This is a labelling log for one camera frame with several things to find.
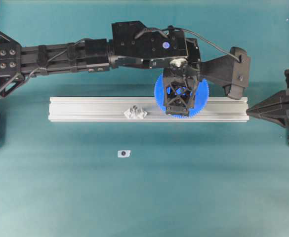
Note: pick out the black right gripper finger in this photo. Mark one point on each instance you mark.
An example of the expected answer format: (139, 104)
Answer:
(277, 116)
(275, 101)

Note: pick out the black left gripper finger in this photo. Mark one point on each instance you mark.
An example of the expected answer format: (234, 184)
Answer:
(190, 79)
(171, 83)

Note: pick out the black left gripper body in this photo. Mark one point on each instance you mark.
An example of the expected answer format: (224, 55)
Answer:
(136, 46)

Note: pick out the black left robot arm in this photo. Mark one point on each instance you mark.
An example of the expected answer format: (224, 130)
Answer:
(18, 64)

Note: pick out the large blue plastic gear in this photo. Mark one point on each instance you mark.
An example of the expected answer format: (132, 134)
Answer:
(201, 97)

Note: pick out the clear bracket beside middle shaft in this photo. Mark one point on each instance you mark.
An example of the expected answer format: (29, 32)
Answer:
(130, 113)

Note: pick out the white sticker with black dot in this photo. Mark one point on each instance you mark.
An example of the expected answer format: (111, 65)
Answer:
(124, 153)

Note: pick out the silver aluminium extrusion rail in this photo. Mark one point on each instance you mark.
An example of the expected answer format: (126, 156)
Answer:
(111, 109)

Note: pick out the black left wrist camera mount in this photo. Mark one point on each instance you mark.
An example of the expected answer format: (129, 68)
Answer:
(231, 75)

